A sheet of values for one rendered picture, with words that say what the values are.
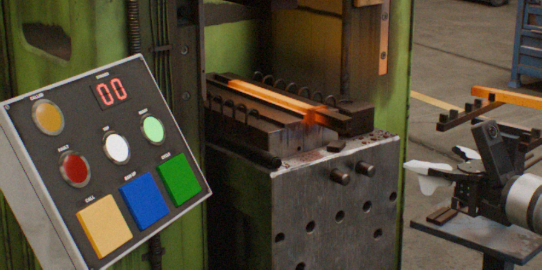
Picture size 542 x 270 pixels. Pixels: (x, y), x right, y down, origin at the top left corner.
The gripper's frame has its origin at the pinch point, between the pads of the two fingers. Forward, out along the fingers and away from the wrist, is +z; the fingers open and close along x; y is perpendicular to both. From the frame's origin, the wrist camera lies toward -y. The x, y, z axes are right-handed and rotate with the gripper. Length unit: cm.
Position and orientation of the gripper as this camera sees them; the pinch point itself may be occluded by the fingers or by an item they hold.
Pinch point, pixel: (429, 152)
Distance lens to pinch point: 152.2
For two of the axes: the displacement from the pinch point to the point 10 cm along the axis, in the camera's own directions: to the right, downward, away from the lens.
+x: 7.8, -1.9, 5.9
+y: 0.0, 9.5, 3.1
